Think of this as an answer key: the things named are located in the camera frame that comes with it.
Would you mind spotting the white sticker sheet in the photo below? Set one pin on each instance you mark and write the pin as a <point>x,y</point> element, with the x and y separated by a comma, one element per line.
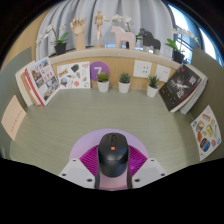
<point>73,75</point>

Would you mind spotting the wooden back shelf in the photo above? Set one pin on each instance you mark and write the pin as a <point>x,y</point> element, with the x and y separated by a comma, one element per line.
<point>116,55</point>

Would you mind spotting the white wall switch plate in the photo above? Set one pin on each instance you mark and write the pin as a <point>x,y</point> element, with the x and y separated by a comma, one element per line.
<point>163,73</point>

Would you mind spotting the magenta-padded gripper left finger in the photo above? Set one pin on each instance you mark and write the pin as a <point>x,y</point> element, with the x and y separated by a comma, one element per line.
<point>78,171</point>

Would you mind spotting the black computer mouse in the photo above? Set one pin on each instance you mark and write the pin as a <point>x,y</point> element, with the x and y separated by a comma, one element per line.
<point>112,156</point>

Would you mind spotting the grey curtain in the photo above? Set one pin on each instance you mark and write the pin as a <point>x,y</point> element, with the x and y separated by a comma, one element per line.
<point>140,13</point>

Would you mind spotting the colourful sticker card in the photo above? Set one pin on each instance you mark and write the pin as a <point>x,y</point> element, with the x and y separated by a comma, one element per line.
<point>206,133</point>

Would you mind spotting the white book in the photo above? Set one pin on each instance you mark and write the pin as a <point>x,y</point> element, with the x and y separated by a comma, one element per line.
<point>198,96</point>

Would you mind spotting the red-spined picture-cover book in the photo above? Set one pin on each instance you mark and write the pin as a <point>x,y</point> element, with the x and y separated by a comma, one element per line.
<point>43,80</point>

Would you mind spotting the purple round mouse pad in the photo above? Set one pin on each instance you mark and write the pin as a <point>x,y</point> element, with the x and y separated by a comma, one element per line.
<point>86,140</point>

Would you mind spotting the purple round number sign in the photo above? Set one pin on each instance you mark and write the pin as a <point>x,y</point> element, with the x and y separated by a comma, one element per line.
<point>99,68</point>

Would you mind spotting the black cover book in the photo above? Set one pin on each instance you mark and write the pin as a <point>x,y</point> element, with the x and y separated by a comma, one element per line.
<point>180,87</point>

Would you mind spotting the beige hardcover book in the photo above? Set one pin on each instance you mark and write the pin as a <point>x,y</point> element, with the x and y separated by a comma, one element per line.
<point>13,117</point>

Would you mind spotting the white wall socket plate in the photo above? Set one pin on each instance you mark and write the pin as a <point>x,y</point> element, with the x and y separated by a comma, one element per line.
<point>142,69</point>

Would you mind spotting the pink horse figure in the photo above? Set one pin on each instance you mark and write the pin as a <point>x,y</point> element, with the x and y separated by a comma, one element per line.
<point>121,36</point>

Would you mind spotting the brown book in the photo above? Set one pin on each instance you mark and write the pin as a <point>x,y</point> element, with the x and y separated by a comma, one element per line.
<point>28,93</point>

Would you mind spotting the small plant in white pot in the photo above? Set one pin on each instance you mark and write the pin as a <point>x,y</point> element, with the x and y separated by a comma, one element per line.
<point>103,86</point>
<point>152,90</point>
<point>124,87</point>

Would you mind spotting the white books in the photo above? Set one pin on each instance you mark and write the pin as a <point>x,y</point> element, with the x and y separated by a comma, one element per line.
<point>20,81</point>

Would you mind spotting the green desk partition panel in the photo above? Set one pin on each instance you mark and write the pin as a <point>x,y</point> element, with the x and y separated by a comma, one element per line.
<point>8,80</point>
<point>213,93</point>

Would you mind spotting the wooden artist mannequin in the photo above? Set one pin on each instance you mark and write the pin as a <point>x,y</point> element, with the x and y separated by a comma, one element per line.
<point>99,25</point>

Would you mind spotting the wooden hand model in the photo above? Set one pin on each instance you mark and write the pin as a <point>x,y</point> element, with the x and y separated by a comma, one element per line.
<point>79,33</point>

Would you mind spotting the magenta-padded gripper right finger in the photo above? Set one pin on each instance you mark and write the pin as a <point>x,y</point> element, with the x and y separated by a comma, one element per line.
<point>148,171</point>

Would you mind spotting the dark-framed window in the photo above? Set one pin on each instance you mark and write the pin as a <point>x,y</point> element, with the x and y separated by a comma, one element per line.
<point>186,23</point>

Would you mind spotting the white orchid in black pot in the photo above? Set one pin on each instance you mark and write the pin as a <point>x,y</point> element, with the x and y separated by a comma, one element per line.
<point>60,48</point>
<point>178,56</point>

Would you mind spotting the black horse figure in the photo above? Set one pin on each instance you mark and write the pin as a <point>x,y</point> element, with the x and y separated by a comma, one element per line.
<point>150,40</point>

